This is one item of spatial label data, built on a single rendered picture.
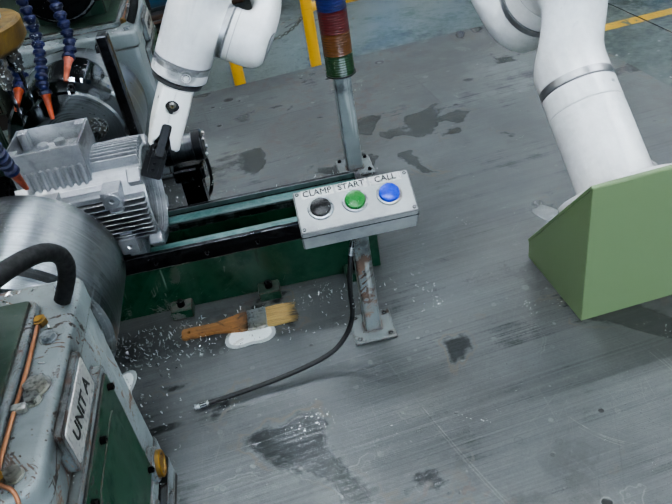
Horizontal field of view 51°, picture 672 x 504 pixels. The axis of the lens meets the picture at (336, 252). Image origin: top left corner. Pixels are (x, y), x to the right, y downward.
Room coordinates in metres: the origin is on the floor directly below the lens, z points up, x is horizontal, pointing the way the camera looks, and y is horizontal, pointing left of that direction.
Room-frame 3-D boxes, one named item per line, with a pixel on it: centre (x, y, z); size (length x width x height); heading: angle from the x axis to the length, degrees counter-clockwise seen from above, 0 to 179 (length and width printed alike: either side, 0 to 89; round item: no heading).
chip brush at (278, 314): (0.93, 0.19, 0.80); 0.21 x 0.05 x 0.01; 94
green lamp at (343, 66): (1.40, -0.08, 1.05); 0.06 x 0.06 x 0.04
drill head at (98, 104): (1.40, 0.46, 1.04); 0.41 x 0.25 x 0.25; 3
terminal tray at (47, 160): (1.07, 0.43, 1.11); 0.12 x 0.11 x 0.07; 92
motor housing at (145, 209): (1.07, 0.39, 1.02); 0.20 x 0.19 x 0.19; 92
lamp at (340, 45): (1.40, -0.08, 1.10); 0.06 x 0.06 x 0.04
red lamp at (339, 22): (1.40, -0.08, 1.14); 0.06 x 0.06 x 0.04
